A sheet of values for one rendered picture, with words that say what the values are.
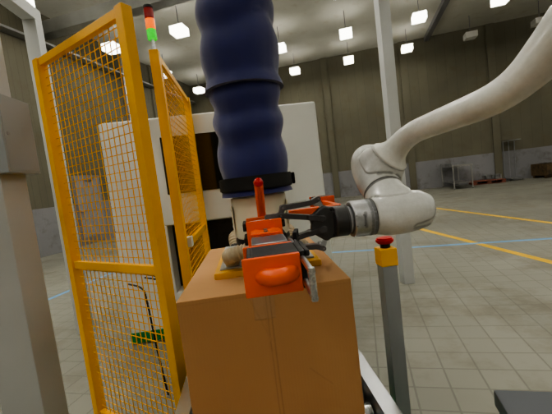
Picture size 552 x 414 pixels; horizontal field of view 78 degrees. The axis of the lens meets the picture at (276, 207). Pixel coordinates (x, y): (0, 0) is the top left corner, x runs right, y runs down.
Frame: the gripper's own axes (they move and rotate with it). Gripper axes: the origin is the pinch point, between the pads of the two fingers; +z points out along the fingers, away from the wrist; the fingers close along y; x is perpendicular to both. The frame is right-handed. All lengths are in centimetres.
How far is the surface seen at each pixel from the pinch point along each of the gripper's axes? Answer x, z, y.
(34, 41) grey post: 273, 182, -169
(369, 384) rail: 28, -30, 61
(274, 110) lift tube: 20.0, -8.1, -31.5
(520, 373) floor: 101, -145, 121
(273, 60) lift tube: 20, -9, -46
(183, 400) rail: 37, 34, 61
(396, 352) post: 47, -48, 63
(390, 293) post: 47, -48, 39
